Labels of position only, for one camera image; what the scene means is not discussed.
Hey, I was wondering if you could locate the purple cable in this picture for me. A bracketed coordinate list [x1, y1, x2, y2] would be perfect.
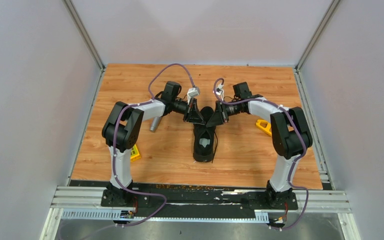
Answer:
[111, 63, 198, 229]
[213, 78, 309, 232]

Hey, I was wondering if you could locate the colourful toy block stack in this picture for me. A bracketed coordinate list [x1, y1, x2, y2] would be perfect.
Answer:
[130, 144, 142, 162]

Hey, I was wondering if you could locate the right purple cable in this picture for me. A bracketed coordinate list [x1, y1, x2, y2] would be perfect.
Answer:
[213, 78, 309, 232]

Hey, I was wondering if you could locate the silver microphone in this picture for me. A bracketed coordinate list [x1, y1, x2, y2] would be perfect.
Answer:
[149, 116, 162, 133]

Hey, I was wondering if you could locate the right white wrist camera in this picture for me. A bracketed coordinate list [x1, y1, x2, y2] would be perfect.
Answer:
[213, 83, 225, 101]

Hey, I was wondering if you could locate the yellow triangular toy piece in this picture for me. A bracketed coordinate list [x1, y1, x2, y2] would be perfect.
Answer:
[255, 119, 272, 137]

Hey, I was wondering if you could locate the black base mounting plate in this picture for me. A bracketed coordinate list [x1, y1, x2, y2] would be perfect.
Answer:
[69, 180, 298, 219]

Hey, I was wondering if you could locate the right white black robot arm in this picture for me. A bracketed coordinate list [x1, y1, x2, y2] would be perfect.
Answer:
[206, 78, 313, 209]

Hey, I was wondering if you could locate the black sneaker shoe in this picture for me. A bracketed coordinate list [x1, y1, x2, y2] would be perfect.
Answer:
[193, 124, 216, 163]

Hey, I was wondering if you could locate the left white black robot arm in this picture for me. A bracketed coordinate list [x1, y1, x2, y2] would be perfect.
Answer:
[101, 81, 204, 207]

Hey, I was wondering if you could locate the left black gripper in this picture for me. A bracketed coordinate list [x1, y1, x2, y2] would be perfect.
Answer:
[171, 97, 205, 125]

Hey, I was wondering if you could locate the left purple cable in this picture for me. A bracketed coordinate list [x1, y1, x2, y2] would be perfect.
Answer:
[111, 63, 198, 229]

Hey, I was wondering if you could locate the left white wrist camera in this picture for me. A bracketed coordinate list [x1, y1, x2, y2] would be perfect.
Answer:
[186, 86, 201, 104]

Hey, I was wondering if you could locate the black shoelace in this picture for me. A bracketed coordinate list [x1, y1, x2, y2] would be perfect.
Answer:
[211, 132, 219, 163]

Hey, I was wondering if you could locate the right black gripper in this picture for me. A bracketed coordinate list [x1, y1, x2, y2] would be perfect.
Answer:
[206, 100, 240, 128]

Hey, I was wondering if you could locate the aluminium frame rail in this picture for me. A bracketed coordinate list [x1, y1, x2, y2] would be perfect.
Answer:
[40, 184, 360, 240]

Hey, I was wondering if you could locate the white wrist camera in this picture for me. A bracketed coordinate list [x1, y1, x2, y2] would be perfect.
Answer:
[186, 86, 201, 104]
[213, 83, 225, 101]

